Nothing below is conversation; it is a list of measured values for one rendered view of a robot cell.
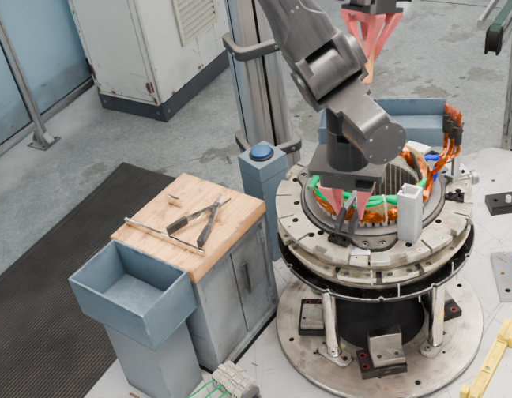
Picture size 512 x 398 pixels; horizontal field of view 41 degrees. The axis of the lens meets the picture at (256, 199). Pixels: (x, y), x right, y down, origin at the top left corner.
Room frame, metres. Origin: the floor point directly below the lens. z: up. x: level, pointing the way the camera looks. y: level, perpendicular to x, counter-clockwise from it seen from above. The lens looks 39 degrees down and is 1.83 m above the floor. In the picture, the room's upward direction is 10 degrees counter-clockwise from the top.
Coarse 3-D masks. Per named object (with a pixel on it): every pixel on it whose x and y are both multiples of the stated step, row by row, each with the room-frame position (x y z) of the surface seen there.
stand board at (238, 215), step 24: (168, 192) 1.01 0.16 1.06; (192, 192) 1.00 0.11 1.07; (216, 192) 0.99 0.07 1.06; (144, 216) 0.96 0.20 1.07; (168, 216) 0.94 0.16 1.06; (240, 216) 0.91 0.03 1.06; (120, 240) 0.90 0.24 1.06; (144, 240) 0.89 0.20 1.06; (192, 240) 0.87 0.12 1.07; (216, 240) 0.86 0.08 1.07; (192, 264) 0.81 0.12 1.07
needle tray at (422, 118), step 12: (384, 108) 1.20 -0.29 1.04; (396, 108) 1.19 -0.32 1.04; (408, 108) 1.18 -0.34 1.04; (420, 108) 1.17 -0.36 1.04; (432, 108) 1.17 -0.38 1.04; (444, 108) 1.16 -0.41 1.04; (324, 120) 1.20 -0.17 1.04; (396, 120) 1.17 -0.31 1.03; (408, 120) 1.16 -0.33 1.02; (420, 120) 1.16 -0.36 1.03; (432, 120) 1.15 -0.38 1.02; (324, 132) 1.13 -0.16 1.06; (408, 132) 1.08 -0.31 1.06; (420, 132) 1.07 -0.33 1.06; (432, 132) 1.07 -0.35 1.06; (432, 144) 1.07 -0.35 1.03
